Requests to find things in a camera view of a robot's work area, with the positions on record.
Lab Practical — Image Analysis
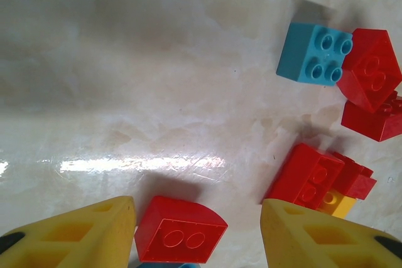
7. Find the red lego brick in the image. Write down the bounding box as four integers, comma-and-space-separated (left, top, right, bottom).
340, 90, 402, 142
266, 142, 345, 212
331, 151, 378, 201
134, 195, 229, 264
336, 28, 402, 114

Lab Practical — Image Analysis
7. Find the blue lego brick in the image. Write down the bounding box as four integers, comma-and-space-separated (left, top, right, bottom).
275, 22, 355, 87

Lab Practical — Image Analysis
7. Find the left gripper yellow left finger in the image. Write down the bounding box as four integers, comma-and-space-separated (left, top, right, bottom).
0, 195, 138, 268

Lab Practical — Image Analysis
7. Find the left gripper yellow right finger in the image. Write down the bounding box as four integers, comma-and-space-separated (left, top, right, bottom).
261, 198, 402, 268

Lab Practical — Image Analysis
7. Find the yellow lego brick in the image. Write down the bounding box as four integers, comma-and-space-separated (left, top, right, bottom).
316, 190, 358, 220

